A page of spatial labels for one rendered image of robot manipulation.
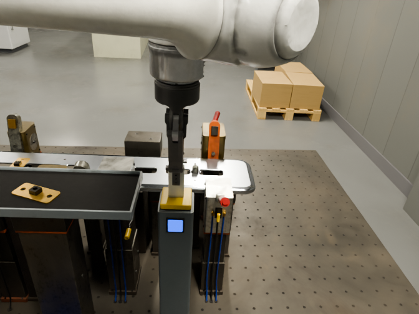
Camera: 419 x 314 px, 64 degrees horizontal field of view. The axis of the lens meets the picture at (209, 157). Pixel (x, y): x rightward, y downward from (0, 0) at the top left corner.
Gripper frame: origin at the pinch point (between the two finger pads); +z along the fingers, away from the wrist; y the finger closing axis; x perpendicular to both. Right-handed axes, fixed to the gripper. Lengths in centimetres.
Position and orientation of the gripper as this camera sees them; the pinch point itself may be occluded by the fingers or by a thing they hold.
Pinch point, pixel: (176, 180)
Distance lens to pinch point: 65.6
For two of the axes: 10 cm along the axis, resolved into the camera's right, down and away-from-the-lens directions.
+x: -10.0, -0.4, -0.5
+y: -0.3, -5.0, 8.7
